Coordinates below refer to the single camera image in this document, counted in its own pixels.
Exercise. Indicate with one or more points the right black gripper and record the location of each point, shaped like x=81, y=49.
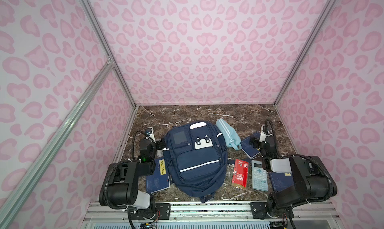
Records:
x=255, y=142

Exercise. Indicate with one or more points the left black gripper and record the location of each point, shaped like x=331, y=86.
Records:
x=159, y=143

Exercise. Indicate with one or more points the blue book yellow label back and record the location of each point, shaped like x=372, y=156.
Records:
x=247, y=146

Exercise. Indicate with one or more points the navy blue student backpack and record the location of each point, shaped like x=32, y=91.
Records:
x=196, y=158

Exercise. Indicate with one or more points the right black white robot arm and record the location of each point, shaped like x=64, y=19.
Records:
x=312, y=182

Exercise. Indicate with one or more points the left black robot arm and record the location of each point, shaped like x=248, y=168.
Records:
x=120, y=189

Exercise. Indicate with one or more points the teal calculator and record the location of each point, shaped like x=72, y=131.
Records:
x=259, y=177

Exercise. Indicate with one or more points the light blue pencil case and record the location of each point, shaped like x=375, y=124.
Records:
x=231, y=137

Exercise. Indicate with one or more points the red rectangular box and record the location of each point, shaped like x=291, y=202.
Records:
x=240, y=175

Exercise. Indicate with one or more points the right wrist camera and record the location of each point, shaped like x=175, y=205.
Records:
x=263, y=134

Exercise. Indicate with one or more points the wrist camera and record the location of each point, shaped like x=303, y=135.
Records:
x=149, y=134
x=263, y=134

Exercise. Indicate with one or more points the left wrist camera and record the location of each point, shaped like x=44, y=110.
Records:
x=149, y=134

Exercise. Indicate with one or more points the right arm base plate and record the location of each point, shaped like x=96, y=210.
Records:
x=264, y=210

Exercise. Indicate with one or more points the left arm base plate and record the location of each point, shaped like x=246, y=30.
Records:
x=158, y=211

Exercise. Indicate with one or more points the aluminium front rail frame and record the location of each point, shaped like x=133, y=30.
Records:
x=217, y=215

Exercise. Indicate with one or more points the aluminium diagonal frame bar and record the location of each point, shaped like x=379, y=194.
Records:
x=19, y=196

